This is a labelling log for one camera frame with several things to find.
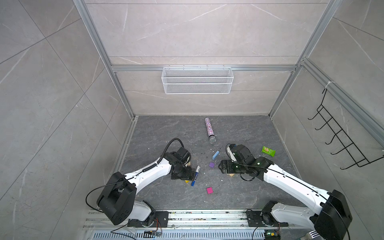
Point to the light blue block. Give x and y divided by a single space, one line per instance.
215 155

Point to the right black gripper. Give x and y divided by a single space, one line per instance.
228 163

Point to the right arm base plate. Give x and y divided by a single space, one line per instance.
261 219

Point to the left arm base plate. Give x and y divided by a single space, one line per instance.
158 219

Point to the blue white marker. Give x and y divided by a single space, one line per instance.
196 175

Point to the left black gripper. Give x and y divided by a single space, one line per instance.
189 176

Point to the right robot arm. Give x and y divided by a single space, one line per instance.
325 212

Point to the magenta cube block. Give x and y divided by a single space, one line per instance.
209 190

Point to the white wire mesh basket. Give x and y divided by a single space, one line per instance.
197 80

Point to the green circuit board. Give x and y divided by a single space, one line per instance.
272 235

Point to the glitter sprinkle tube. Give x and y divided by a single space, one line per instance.
211 135

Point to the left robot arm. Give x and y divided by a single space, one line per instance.
118 198

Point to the black wire hook rack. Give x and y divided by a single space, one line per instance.
338 132

